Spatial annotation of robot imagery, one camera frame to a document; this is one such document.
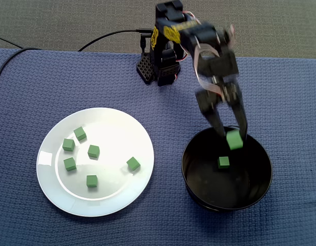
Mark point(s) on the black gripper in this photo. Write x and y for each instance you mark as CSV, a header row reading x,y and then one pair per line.
x,y
216,102

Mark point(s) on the green cube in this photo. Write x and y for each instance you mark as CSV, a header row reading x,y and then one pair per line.
x,y
68,144
133,163
79,133
234,141
223,162
92,181
93,151
70,164

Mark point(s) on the black robot arm with stickers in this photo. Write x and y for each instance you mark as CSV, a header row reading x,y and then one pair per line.
x,y
168,74

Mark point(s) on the white round plate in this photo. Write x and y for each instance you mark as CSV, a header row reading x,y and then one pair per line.
x,y
109,123

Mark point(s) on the blue woven table cloth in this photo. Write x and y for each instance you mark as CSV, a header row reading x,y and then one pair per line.
x,y
288,102

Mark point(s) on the black metal bucket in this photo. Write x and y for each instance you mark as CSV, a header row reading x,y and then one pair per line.
x,y
219,189

